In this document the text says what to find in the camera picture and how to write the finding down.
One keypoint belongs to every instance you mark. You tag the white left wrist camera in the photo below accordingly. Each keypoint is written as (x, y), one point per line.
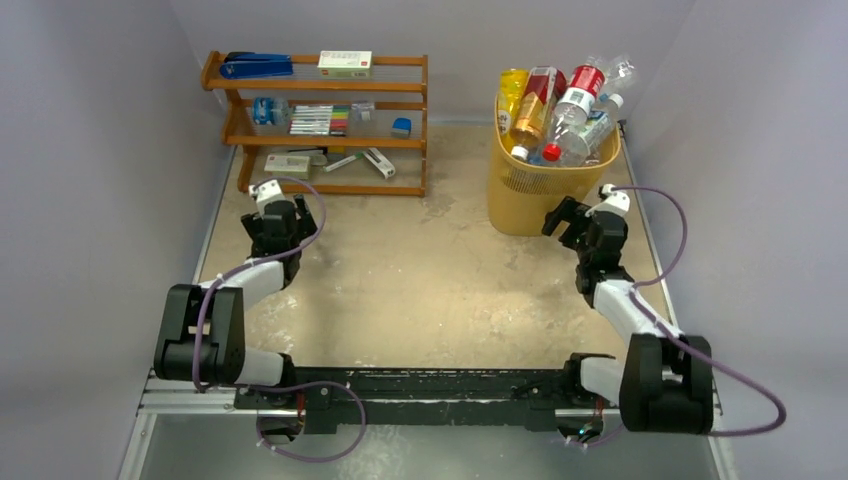
(266, 193)

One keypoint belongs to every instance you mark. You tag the yellow mesh waste bin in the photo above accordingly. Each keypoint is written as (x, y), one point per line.
(519, 195)

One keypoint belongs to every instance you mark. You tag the yellow plastic bottle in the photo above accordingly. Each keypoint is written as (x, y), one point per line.
(510, 93)

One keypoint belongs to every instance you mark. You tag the blue white eraser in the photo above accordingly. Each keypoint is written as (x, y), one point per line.
(401, 128)

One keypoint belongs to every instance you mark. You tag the small clear container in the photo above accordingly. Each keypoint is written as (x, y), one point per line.
(362, 111)

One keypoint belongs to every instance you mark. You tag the wooden shelf rack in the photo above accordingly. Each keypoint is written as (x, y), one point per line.
(350, 123)

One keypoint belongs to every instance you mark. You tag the amber bottle red gold label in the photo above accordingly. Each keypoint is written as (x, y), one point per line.
(544, 86)

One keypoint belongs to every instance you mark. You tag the clear bottle blue white label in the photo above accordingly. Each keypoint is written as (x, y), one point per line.
(584, 145)

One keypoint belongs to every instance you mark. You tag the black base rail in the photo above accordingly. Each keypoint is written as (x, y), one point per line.
(538, 400)

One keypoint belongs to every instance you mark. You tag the white marker pen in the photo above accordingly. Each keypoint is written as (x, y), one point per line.
(331, 167)

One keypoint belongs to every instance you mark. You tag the clear bottle red label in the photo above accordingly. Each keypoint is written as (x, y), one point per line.
(563, 147)

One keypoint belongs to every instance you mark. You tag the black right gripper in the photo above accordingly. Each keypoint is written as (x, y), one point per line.
(577, 223)

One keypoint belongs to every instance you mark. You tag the white stapler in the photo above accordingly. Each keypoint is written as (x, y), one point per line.
(380, 162)

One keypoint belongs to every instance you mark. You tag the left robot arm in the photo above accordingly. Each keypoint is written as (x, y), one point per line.
(202, 337)

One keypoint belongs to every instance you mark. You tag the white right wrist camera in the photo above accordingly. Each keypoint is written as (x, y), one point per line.
(612, 200)

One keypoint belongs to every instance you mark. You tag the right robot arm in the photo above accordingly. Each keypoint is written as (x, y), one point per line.
(664, 383)

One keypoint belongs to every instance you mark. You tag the set of colored markers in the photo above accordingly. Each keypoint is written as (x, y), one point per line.
(320, 120)

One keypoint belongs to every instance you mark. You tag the blue stapler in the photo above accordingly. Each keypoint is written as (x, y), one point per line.
(249, 65)

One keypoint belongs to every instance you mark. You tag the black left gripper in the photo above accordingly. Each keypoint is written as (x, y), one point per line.
(305, 227)

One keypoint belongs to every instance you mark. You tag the aluminium table frame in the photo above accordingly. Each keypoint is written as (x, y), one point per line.
(179, 434)

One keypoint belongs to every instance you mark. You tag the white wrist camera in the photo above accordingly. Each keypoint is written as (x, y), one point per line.
(266, 193)
(612, 200)

